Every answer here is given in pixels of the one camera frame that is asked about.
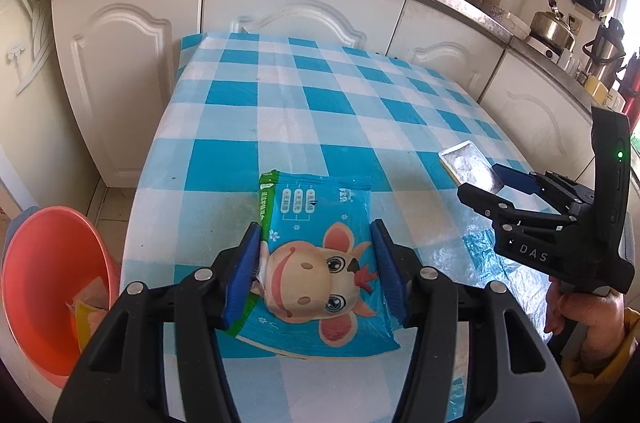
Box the orange red plastic basin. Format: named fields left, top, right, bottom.
left=1, top=205, right=122, bottom=378

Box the steel kettle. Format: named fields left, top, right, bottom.
left=530, top=0, right=576, bottom=54

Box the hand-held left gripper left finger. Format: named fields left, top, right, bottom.
left=51, top=222, right=263, bottom=423

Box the yellow wrapper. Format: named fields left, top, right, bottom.
left=66, top=275, right=112, bottom=351

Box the patterned white plate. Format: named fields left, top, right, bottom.
left=482, top=3, right=531, bottom=41

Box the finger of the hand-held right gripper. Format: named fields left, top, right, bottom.
left=456, top=182, right=577, bottom=277
left=491, top=162, right=597, bottom=215

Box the grey blue container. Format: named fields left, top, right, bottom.
left=4, top=204, right=40, bottom=249

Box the blue green cartoon wipes packet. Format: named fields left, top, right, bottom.
left=225, top=169, right=401, bottom=359

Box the red bottle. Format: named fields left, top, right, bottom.
left=622, top=50, right=640, bottom=104

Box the blue white checked tablecloth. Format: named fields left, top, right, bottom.
left=120, top=32, right=566, bottom=423

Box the white refrigerator with flower relief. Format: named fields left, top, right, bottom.
left=0, top=0, right=101, bottom=214

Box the clear plastic sheet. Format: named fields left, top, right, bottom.
left=450, top=198, right=556, bottom=304

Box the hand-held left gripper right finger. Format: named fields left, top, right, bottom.
left=370, top=219, right=574, bottom=423

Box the person's right hand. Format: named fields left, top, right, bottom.
left=544, top=282, right=627, bottom=371

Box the steel thermos jug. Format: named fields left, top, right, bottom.
left=582, top=18, right=626, bottom=86

